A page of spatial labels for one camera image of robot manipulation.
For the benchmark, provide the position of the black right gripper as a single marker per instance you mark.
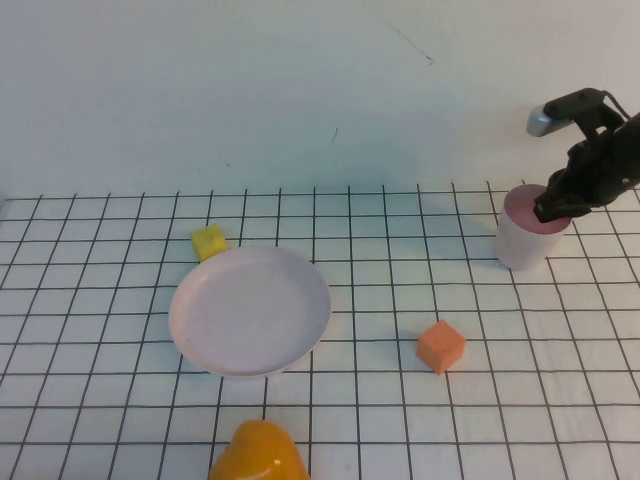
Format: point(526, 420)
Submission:
point(595, 172)

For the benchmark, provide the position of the pink plastic cup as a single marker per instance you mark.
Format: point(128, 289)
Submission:
point(520, 245)

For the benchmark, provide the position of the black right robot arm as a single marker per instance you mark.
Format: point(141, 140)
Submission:
point(631, 135)

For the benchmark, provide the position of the pink round plate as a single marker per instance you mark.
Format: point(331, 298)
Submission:
point(250, 312)

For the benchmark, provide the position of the orange foam cube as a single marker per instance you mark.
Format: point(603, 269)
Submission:
point(440, 345)

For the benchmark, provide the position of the yellow foam cube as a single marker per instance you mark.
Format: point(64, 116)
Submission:
point(207, 241)

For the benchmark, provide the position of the yellow toy bell pepper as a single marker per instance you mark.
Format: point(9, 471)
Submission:
point(260, 455)

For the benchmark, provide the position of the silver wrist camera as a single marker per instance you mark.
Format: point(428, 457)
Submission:
point(542, 120)

